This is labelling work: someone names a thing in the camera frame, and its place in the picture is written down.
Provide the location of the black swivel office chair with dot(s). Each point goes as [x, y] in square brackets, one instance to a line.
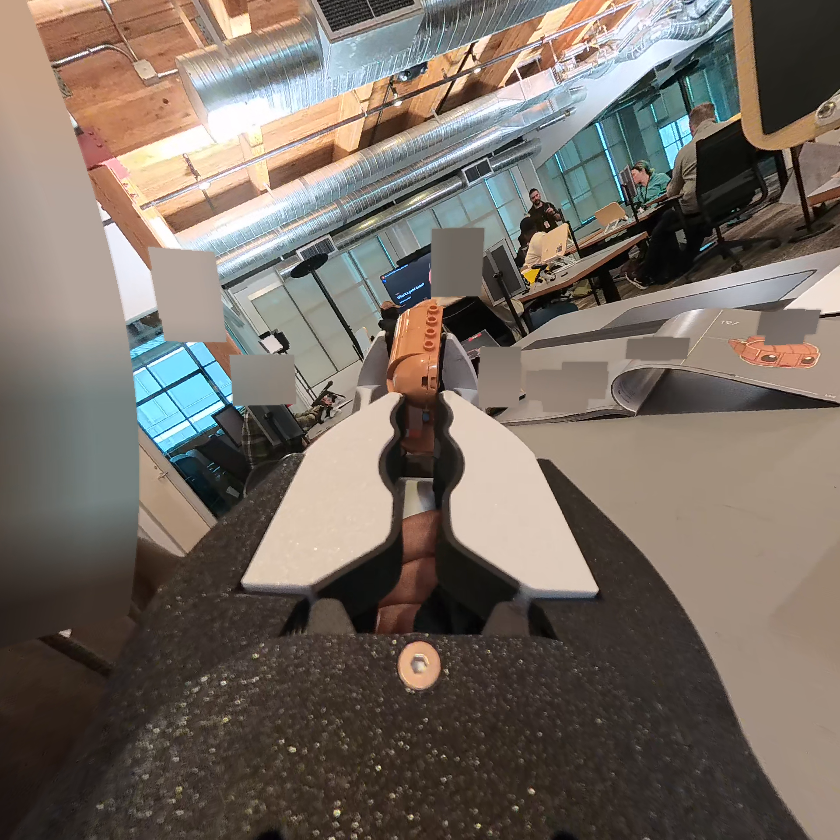
[728, 177]

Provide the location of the wall screen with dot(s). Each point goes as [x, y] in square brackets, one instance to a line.
[403, 285]

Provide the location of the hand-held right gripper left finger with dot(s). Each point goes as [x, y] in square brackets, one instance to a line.
[308, 525]

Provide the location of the wooden office desk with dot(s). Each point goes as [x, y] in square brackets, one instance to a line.
[590, 253]

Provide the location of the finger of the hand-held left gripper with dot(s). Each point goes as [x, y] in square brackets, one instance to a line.
[373, 374]
[461, 374]

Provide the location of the person's left hand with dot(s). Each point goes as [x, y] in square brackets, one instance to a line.
[410, 571]

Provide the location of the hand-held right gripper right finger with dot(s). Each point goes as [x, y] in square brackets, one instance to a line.
[525, 531]

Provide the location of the brown rounded lego assembly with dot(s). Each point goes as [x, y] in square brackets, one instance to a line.
[413, 367]

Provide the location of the grey fabric chair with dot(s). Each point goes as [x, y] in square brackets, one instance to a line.
[814, 177]

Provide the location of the silver air duct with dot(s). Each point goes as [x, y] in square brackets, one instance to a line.
[262, 72]
[394, 157]

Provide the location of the lego instruction booklet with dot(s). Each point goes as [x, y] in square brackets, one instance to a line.
[754, 367]

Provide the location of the wood-framed black screen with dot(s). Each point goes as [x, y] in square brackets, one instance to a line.
[787, 65]

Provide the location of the black ceiling pole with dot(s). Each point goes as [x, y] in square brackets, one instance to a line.
[312, 268]

